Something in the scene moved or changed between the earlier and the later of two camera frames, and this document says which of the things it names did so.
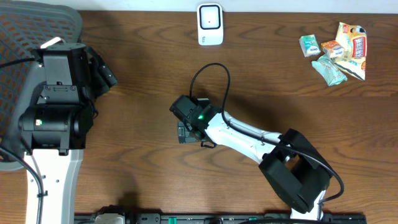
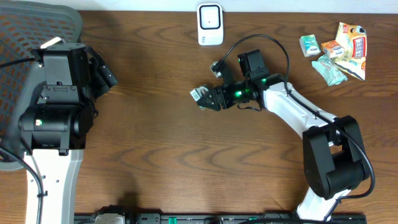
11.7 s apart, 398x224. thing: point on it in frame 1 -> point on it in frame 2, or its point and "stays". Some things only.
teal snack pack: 326,67 stays
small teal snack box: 310,45 stays
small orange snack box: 332,48 stays
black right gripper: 183,136 -> 222,100
